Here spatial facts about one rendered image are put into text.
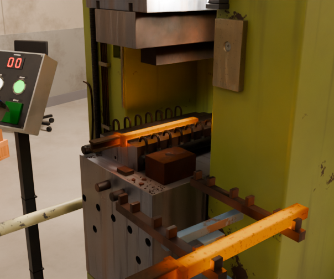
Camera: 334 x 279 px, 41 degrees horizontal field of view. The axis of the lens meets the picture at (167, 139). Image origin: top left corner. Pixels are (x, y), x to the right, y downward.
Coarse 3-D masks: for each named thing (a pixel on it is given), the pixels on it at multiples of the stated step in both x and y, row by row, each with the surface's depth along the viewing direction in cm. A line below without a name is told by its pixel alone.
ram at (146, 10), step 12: (96, 0) 128; (108, 0) 123; (120, 0) 119; (132, 0) 115; (144, 0) 111; (156, 0) 112; (168, 0) 115; (180, 0) 117; (192, 0) 120; (204, 0) 123; (144, 12) 112; (156, 12) 114
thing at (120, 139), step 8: (184, 120) 147; (192, 120) 148; (144, 128) 139; (152, 128) 139; (160, 128) 140; (168, 128) 142; (112, 136) 130; (120, 136) 130; (128, 136) 132; (136, 136) 134; (96, 144) 127; (104, 144) 128; (112, 144) 130; (120, 144) 131
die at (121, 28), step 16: (96, 16) 129; (112, 16) 123; (128, 16) 117; (144, 16) 117; (160, 16) 121; (176, 16) 124; (192, 16) 128; (208, 16) 132; (96, 32) 131; (112, 32) 125; (128, 32) 119; (144, 32) 118; (160, 32) 122; (176, 32) 126; (192, 32) 130; (208, 32) 134
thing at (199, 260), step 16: (288, 208) 88; (304, 208) 88; (256, 224) 82; (272, 224) 82; (288, 224) 85; (224, 240) 77; (240, 240) 77; (256, 240) 80; (192, 256) 72; (208, 256) 72; (224, 256) 75; (144, 272) 67; (160, 272) 67; (176, 272) 69; (192, 272) 71
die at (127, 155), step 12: (168, 120) 153; (204, 120) 150; (108, 132) 143; (120, 132) 140; (156, 132) 138; (204, 132) 144; (132, 144) 129; (144, 144) 129; (156, 144) 132; (168, 144) 135; (108, 156) 141; (120, 156) 135; (132, 156) 130; (132, 168) 132; (144, 168) 131
